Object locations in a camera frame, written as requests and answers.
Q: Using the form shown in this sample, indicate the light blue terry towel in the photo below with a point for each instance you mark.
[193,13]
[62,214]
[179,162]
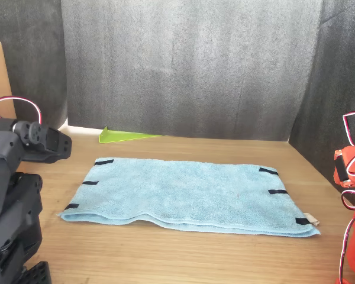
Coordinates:
[180,195]

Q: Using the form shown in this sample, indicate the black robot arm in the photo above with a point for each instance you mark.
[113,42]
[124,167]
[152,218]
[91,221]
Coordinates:
[6,189]

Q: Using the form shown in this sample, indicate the black tape strip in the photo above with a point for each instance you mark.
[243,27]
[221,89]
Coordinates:
[302,221]
[104,162]
[278,192]
[72,206]
[90,183]
[268,171]

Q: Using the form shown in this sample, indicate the light grey felt sheet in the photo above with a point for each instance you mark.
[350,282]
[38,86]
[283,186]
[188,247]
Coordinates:
[180,65]

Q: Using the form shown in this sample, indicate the dark grey felt sheet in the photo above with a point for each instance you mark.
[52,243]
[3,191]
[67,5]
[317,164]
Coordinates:
[337,74]
[32,44]

